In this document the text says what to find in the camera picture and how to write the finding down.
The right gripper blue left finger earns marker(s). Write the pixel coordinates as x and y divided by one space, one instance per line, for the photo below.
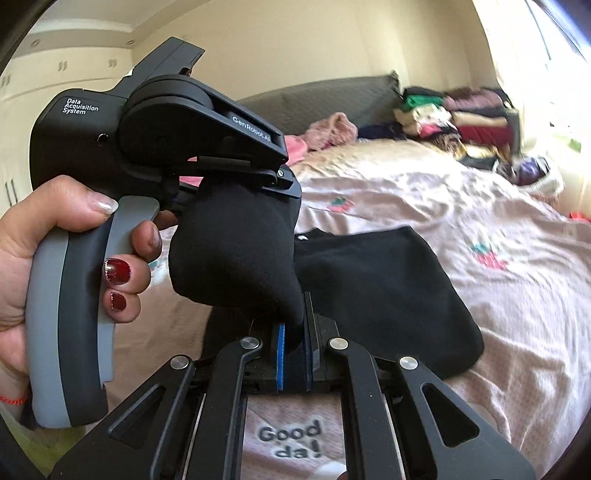
279 354

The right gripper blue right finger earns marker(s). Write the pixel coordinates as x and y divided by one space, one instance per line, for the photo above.
311 342

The black sweater with orange patch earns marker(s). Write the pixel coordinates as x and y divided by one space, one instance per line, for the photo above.
234 249

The stack of folded clothes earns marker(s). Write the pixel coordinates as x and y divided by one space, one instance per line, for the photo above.
453 119

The white bag with clothes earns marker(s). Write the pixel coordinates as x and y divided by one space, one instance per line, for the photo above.
534 175

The left hand red nails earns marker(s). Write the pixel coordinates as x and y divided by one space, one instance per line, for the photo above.
65 203

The pink fleece blanket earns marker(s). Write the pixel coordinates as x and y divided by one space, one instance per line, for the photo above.
296 150

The dusty pink knitted garment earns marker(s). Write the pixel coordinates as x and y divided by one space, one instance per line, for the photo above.
335 130

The grey padded headboard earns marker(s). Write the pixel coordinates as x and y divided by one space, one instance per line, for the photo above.
364 100

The lilac strawberry print quilt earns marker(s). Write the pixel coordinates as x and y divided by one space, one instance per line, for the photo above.
521 268

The dark navy garment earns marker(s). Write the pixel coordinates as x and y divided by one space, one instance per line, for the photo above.
389 130

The lime green jacket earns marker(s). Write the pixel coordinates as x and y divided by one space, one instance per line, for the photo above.
43 447

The red plastic bag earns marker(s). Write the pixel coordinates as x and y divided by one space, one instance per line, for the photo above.
578 216

